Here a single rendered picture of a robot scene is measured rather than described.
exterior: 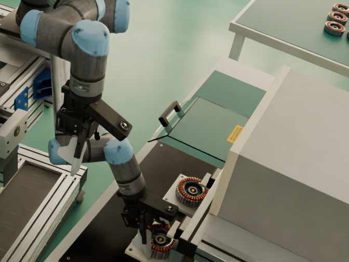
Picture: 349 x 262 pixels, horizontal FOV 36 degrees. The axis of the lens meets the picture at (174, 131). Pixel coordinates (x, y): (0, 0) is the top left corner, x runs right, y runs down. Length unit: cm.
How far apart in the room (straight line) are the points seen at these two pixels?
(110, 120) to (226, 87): 126
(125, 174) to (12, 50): 79
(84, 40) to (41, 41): 11
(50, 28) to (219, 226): 59
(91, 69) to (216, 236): 47
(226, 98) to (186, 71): 152
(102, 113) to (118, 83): 238
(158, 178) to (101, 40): 85
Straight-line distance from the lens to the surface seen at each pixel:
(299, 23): 316
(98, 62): 111
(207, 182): 169
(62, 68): 152
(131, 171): 147
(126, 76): 366
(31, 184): 256
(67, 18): 118
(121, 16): 156
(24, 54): 204
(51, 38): 114
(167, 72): 378
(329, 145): 129
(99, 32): 110
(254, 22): 301
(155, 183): 183
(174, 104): 169
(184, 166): 191
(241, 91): 240
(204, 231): 126
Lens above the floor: 205
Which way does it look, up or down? 39 degrees down
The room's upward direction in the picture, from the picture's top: 14 degrees clockwise
